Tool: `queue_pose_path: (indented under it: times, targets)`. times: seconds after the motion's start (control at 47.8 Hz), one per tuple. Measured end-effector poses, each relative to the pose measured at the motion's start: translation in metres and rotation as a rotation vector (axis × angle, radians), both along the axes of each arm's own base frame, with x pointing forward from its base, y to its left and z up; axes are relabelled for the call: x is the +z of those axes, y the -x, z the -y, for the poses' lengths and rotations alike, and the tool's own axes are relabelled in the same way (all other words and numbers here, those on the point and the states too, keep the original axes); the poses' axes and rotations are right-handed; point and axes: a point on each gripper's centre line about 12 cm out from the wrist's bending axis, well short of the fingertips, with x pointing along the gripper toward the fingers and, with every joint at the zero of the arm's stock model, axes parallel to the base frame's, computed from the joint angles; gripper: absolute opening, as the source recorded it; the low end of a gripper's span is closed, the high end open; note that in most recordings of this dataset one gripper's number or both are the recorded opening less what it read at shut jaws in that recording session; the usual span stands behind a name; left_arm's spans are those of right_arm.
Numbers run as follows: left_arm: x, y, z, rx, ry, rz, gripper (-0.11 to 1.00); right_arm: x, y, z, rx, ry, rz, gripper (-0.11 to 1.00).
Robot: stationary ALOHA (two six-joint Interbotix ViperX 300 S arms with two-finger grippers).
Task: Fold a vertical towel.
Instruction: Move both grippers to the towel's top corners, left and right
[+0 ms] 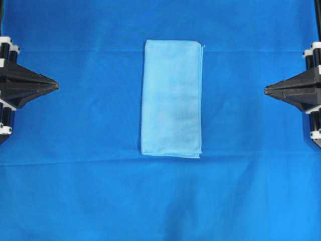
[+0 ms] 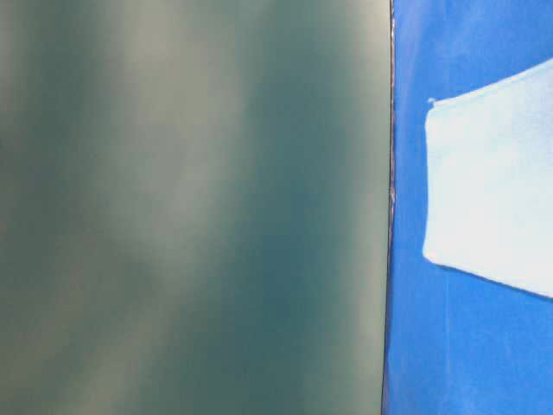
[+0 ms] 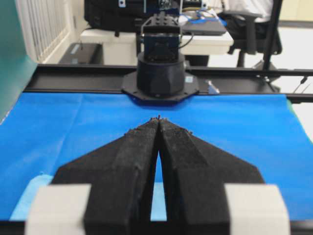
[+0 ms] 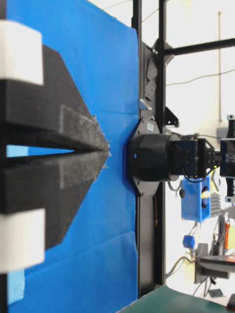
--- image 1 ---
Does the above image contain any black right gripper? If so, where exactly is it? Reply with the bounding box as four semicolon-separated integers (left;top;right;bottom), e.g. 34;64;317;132
264;41;320;148

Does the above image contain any blue table cloth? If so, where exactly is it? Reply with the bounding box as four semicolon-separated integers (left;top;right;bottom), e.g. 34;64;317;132
1;1;320;240

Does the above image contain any light blue towel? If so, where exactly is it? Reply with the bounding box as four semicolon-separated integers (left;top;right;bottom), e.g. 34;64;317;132
141;40;204;159

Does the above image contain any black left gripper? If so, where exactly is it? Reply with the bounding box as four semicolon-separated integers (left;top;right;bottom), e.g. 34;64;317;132
1;36;59;144

